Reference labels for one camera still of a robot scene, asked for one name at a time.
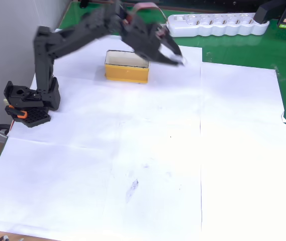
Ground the small black white object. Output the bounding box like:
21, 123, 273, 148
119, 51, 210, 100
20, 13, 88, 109
171, 54, 188, 67

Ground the yellow rectangular box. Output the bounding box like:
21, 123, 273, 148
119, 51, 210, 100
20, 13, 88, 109
104, 49, 150, 85

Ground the white paper sheet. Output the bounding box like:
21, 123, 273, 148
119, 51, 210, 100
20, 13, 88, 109
104, 120, 203, 241
119, 39, 203, 125
199, 61, 286, 241
8, 28, 149, 149
0, 137, 115, 238

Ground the white power strip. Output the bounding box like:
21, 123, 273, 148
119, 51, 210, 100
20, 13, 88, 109
167, 13, 270, 38

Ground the black power adapter plug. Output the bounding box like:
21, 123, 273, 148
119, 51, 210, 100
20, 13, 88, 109
254, 0, 286, 25

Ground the orange and black clamp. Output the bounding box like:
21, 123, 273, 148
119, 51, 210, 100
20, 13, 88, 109
8, 105, 28, 119

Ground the red servo cable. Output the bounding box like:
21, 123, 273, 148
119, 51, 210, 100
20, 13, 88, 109
125, 2, 169, 24

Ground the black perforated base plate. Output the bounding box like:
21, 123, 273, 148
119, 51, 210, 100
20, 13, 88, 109
6, 106, 52, 129

